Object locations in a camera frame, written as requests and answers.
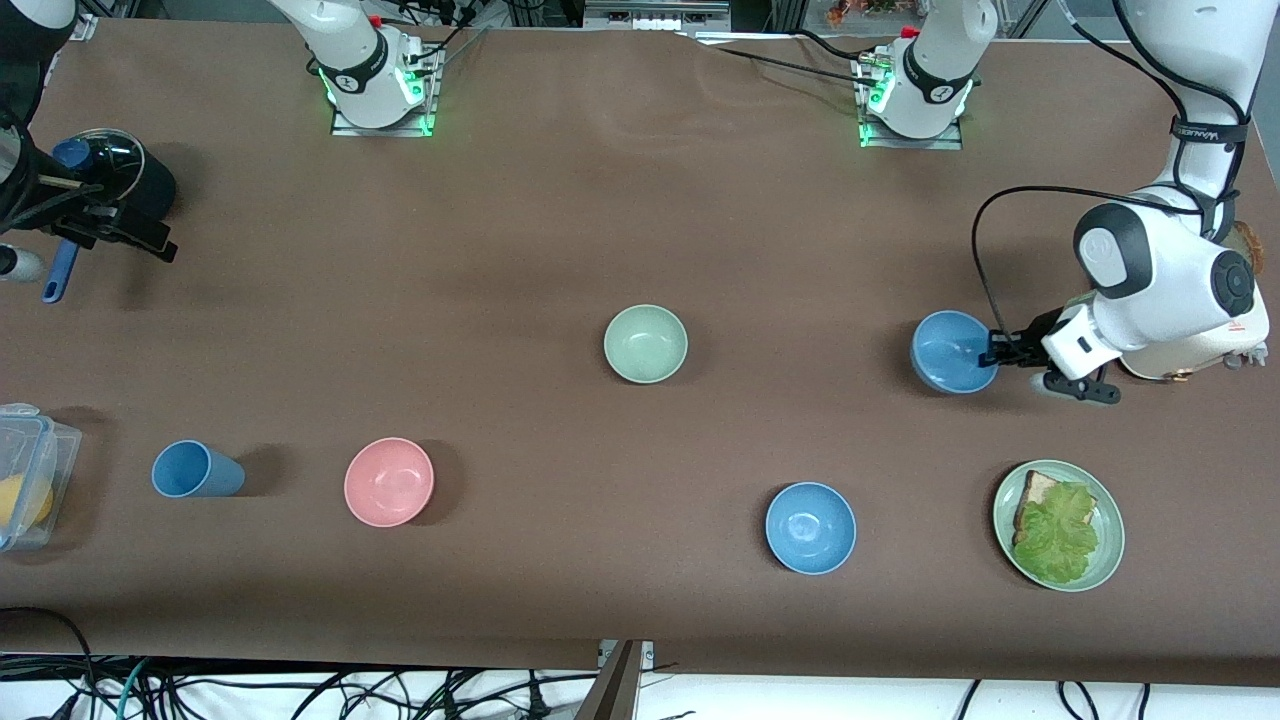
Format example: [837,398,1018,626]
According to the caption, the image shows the teal cable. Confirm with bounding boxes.
[115,658,153,720]

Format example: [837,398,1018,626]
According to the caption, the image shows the clear container blue lid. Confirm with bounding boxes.
[0,403,83,553]

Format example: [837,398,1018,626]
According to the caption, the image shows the green bowl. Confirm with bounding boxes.
[603,304,690,385]

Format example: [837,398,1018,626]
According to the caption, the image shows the bread slice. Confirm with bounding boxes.
[1013,470,1098,546]

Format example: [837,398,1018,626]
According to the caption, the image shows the metal base plate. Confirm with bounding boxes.
[858,120,964,152]
[330,108,439,139]

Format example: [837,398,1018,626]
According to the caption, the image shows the aluminium frame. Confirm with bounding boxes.
[583,0,733,31]

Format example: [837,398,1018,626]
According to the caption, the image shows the blue cup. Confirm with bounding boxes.
[151,440,246,499]

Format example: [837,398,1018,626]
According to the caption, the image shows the green lettuce leaf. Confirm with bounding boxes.
[1012,482,1101,584]

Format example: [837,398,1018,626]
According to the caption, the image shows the black pot blue handle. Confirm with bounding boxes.
[42,128,178,304]

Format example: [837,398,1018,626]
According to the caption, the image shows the blue bowl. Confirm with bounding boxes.
[765,482,858,576]
[910,310,1001,395]

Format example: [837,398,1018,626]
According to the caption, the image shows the brown table mat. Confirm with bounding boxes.
[0,20,1280,689]

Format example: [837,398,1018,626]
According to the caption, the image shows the yellow round food item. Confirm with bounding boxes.
[0,475,53,531]

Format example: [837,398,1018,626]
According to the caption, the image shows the dark table beam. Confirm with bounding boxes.
[575,640,643,720]

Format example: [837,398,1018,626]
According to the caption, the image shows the pink bowl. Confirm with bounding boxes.
[344,437,436,528]

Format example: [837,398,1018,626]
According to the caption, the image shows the green plate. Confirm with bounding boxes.
[993,460,1126,593]

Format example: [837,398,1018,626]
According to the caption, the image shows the thick black cable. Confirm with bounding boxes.
[0,607,96,720]

